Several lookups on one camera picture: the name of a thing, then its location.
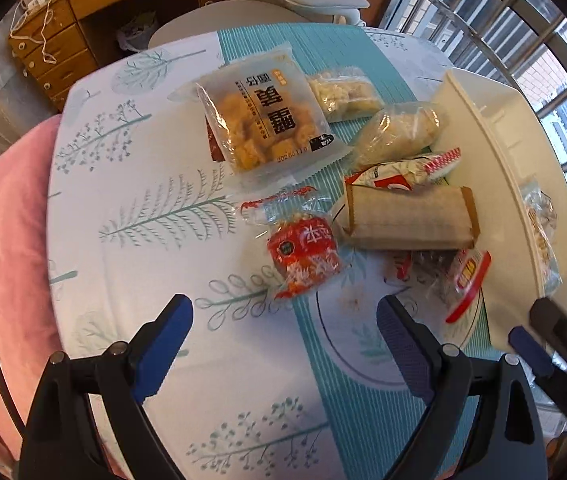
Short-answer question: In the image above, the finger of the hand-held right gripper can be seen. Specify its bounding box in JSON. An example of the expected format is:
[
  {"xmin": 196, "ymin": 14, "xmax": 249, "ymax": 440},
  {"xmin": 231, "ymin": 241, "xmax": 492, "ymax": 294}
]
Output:
[
  {"xmin": 530, "ymin": 297, "xmax": 567, "ymax": 381},
  {"xmin": 508, "ymin": 326, "xmax": 567, "ymax": 403}
]

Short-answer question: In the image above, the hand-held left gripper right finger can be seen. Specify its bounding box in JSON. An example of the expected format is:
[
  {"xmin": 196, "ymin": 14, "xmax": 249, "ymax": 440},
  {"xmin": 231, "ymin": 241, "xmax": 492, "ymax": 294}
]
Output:
[{"xmin": 376, "ymin": 294, "xmax": 549, "ymax": 480}]

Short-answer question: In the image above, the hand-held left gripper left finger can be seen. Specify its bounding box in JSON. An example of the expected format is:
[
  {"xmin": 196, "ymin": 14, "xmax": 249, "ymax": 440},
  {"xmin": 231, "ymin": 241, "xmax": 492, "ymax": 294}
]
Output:
[{"xmin": 18, "ymin": 294, "xmax": 195, "ymax": 480}]

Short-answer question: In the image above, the red snack packet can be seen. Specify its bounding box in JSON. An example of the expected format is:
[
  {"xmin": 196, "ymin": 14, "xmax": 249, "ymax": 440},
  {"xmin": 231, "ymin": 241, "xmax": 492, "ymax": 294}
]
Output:
[{"xmin": 240, "ymin": 186, "xmax": 347, "ymax": 301}]

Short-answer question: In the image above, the white plastic bin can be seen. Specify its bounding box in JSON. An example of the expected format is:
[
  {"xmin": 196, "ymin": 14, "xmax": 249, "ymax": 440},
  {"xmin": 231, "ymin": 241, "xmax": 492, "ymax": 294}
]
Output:
[{"xmin": 431, "ymin": 69, "xmax": 567, "ymax": 348}]

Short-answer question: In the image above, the clear bag of rice cake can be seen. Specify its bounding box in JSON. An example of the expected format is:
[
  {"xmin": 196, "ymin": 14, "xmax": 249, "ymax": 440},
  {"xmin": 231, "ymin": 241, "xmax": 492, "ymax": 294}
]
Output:
[{"xmin": 351, "ymin": 101, "xmax": 444, "ymax": 171}]

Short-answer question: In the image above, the frosted fried snack packet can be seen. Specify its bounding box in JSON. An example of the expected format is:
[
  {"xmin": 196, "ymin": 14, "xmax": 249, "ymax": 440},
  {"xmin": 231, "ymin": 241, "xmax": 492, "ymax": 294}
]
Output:
[{"xmin": 171, "ymin": 41, "xmax": 351, "ymax": 196}]

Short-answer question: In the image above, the clear biscuit packet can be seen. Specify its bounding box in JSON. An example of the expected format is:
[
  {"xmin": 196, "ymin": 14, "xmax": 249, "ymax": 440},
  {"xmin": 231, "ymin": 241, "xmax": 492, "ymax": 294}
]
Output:
[{"xmin": 518, "ymin": 182, "xmax": 564, "ymax": 296}]

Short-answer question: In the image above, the clear packet with red label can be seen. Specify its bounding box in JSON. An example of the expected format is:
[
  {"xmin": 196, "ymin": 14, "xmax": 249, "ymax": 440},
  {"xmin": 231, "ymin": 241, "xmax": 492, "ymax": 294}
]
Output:
[{"xmin": 388, "ymin": 247, "xmax": 493, "ymax": 325}]

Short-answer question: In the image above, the brown edged white packet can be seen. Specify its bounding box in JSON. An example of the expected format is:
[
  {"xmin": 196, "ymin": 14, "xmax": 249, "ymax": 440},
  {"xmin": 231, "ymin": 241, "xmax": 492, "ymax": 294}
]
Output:
[{"xmin": 336, "ymin": 180, "xmax": 480, "ymax": 252}]

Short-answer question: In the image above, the red white striped packet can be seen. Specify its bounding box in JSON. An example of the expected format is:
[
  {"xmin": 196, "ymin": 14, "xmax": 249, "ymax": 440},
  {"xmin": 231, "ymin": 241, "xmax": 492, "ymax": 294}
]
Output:
[{"xmin": 344, "ymin": 147, "xmax": 463, "ymax": 192}]

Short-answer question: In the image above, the pink bed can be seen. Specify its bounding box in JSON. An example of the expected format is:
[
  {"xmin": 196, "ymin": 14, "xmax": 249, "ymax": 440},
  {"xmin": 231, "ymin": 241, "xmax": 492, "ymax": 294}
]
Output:
[{"xmin": 0, "ymin": 115, "xmax": 129, "ymax": 480}]

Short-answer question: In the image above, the clear bag of yellow pieces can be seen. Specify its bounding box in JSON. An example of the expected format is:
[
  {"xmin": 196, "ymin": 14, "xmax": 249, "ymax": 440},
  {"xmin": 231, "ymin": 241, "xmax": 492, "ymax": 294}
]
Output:
[{"xmin": 305, "ymin": 71, "xmax": 384, "ymax": 123}]

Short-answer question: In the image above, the window with metal grille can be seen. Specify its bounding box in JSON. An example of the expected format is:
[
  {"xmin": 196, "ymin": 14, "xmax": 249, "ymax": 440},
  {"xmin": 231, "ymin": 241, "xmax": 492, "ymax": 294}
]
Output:
[{"xmin": 378, "ymin": 0, "xmax": 567, "ymax": 341}]

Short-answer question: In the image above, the white plastic trash bag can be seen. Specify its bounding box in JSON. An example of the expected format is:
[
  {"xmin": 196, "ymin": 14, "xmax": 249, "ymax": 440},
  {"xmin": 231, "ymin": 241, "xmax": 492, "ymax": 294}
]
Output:
[{"xmin": 116, "ymin": 12, "xmax": 159, "ymax": 53}]

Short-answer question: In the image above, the grey office chair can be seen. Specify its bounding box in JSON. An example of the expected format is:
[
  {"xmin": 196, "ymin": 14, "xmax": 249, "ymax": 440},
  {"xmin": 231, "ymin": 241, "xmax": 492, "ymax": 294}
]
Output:
[{"xmin": 148, "ymin": 0, "xmax": 371, "ymax": 51}]

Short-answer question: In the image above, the wooden desk with drawers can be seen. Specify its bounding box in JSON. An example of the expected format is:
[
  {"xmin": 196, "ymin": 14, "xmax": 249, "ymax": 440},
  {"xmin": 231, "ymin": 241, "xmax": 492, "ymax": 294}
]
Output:
[{"xmin": 8, "ymin": 0, "xmax": 239, "ymax": 111}]

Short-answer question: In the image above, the white charging cable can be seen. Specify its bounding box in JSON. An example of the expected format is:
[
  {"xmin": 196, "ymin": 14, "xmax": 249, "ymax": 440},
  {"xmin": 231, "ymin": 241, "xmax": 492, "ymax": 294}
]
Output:
[{"xmin": 11, "ymin": 0, "xmax": 64, "ymax": 63}]

